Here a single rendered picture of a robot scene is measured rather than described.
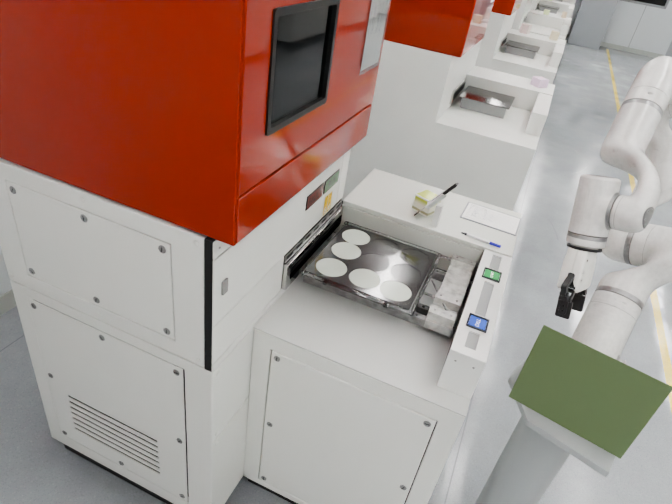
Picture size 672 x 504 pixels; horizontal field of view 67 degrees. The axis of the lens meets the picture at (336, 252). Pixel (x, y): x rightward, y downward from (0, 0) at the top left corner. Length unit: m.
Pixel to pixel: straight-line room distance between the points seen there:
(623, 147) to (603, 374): 0.52
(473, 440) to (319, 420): 1.01
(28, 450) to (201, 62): 1.75
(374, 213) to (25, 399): 1.62
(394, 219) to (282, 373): 0.68
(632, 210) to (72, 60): 1.17
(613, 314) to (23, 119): 1.49
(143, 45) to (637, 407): 1.30
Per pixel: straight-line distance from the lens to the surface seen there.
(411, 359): 1.50
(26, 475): 2.30
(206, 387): 1.44
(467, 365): 1.38
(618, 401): 1.42
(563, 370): 1.41
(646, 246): 1.57
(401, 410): 1.46
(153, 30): 1.04
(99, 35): 1.13
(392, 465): 1.65
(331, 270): 1.61
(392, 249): 1.78
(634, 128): 1.35
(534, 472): 1.71
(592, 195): 1.25
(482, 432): 2.52
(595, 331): 1.48
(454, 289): 1.70
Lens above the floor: 1.84
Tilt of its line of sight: 34 degrees down
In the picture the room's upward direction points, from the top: 10 degrees clockwise
